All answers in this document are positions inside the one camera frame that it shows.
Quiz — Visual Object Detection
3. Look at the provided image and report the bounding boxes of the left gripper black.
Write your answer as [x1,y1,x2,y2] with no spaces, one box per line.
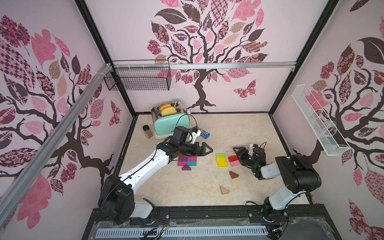
[178,142,212,157]

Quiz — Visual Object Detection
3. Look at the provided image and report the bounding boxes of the red block group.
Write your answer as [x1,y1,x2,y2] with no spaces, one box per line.
[228,156,239,162]

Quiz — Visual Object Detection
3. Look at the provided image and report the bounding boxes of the light pink block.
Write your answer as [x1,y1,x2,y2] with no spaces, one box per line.
[230,160,241,167]

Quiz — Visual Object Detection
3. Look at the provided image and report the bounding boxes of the yellow block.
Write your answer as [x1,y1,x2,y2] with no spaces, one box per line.
[216,158,227,163]
[218,162,228,168]

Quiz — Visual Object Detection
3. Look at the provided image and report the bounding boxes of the teal rectangular block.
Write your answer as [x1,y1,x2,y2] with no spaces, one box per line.
[187,161,197,167]

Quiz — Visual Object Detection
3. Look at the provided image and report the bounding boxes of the purple triangular wooden block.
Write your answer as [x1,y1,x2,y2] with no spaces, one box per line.
[182,165,192,171]

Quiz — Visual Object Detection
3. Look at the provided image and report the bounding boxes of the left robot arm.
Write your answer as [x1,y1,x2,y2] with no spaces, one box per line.
[98,142,213,225]

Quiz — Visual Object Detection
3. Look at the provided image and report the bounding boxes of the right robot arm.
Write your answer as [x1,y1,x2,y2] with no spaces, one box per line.
[233,145,322,223]

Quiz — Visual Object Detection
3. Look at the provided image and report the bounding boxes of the blue candy packet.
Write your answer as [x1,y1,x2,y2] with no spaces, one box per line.
[193,127,210,139]

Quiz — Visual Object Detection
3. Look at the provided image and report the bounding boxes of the dark brown triangular block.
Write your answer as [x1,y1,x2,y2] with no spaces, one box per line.
[229,171,239,179]

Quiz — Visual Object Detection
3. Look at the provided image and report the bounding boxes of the light brown triangular block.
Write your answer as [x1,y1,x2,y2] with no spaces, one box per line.
[220,186,230,195]

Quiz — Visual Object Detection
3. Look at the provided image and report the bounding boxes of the mint green toy toaster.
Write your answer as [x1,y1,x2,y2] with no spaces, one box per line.
[151,99,191,140]

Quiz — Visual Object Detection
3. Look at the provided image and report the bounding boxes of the yellow toast slice front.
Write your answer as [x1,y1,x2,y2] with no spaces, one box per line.
[161,106,178,117]

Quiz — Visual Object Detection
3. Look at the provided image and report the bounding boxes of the orange toast slice back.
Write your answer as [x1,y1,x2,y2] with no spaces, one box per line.
[158,103,172,111]

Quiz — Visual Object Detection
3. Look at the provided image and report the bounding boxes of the small brown spice jar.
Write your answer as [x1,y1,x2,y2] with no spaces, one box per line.
[143,125,153,139]

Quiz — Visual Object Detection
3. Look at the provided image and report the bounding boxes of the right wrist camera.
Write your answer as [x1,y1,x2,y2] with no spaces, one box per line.
[249,144,260,157]

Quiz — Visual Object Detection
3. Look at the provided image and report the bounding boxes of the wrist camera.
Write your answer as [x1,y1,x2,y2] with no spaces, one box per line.
[173,126,201,144]
[249,144,260,157]

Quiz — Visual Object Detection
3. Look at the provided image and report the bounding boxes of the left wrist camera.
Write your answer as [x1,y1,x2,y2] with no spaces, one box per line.
[173,126,201,144]

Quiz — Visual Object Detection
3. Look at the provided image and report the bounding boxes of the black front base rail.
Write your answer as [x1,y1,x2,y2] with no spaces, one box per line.
[90,204,330,226]

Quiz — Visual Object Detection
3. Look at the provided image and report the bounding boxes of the white wire wall shelf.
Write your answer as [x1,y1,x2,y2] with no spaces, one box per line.
[292,84,352,157]

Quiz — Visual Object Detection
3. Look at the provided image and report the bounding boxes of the black wire wall basket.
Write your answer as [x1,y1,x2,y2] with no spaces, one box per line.
[104,59,172,91]

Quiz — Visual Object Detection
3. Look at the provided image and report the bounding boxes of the back wall aluminium rail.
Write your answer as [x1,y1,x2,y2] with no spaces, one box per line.
[114,62,297,70]

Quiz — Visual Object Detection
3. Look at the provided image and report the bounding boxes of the wall aluminium rail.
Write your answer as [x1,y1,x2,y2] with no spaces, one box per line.
[1,63,112,227]
[114,62,297,70]

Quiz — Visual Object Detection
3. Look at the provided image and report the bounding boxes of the white slotted cable duct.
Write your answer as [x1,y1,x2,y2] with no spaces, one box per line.
[95,226,268,240]

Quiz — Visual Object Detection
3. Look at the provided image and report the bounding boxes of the left wall aluminium rail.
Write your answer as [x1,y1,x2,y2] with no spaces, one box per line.
[1,63,112,227]

